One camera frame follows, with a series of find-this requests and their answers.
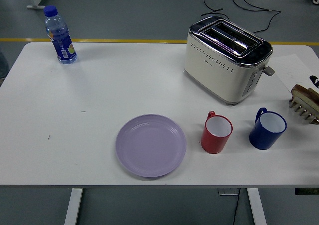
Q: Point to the black table control panel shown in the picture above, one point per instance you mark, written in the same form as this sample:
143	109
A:
306	191

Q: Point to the slice of brown-crust bread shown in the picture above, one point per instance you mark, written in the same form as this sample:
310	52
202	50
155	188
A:
305	93

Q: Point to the blue-capped plastic water bottle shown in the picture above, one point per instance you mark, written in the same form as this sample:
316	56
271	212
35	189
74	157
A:
62	45

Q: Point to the lilac round plate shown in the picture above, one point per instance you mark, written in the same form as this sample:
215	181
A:
149	147

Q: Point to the red mug white inside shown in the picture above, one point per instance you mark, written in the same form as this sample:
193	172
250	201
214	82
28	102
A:
211	143

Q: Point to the metal toast rack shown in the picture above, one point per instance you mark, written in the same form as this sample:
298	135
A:
302	109

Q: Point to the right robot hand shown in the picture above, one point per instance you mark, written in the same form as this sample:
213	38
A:
315	81

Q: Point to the white table leg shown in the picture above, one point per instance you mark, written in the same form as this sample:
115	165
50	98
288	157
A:
73	207
256	207

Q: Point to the blue mug white inside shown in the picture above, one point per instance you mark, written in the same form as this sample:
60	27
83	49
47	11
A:
261	138

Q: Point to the white paper sheet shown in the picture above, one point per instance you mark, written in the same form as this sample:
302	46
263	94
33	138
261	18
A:
291	68

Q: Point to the grey under-table bracket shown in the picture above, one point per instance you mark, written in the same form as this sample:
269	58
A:
228	191

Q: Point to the cream and chrome toaster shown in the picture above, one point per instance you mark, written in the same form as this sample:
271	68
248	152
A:
214	68

